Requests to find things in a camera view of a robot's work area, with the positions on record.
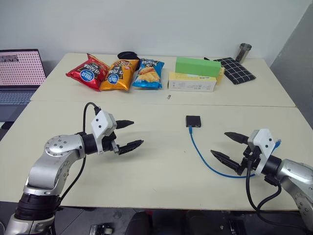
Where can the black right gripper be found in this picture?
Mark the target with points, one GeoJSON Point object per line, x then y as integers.
{"type": "Point", "coordinates": [248, 164]}

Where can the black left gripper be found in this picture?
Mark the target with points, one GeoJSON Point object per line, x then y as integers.
{"type": "Point", "coordinates": [110, 143]}

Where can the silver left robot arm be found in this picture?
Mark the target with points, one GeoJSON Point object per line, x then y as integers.
{"type": "Point", "coordinates": [58, 147]}

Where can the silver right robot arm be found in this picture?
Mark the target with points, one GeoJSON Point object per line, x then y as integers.
{"type": "Point", "coordinates": [293, 171]}

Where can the small black adapter box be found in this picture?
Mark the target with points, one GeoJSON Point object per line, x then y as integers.
{"type": "Point", "coordinates": [193, 120]}

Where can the orange chips bag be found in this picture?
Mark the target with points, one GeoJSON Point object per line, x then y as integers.
{"type": "Point", "coordinates": [117, 77]}

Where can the blue chips bag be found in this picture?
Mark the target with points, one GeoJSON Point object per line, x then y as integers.
{"type": "Point", "coordinates": [148, 74]}

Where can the red chips bag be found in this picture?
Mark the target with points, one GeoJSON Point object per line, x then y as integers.
{"type": "Point", "coordinates": [86, 74]}

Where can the pale yellow white carton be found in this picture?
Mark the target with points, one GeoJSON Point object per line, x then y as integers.
{"type": "Point", "coordinates": [190, 83]}

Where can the black white checked pouch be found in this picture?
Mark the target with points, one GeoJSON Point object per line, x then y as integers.
{"type": "Point", "coordinates": [236, 71]}

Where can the black round object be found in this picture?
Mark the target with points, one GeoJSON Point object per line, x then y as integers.
{"type": "Point", "coordinates": [127, 55]}

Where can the green rectangular box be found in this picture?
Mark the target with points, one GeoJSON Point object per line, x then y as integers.
{"type": "Point", "coordinates": [196, 66]}

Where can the metal cup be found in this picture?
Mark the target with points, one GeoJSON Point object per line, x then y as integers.
{"type": "Point", "coordinates": [243, 52]}

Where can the black device under table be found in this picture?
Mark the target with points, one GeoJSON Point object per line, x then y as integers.
{"type": "Point", "coordinates": [101, 230]}

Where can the laptop with pink screen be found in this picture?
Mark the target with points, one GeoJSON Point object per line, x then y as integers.
{"type": "Point", "coordinates": [19, 68]}

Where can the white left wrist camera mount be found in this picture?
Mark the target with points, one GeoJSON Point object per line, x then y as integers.
{"type": "Point", "coordinates": [100, 123]}

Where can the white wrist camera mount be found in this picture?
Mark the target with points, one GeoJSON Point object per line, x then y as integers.
{"type": "Point", "coordinates": [262, 144]}
{"type": "Point", "coordinates": [100, 123]}

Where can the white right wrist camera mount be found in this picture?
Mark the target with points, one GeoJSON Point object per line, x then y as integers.
{"type": "Point", "coordinates": [262, 144]}

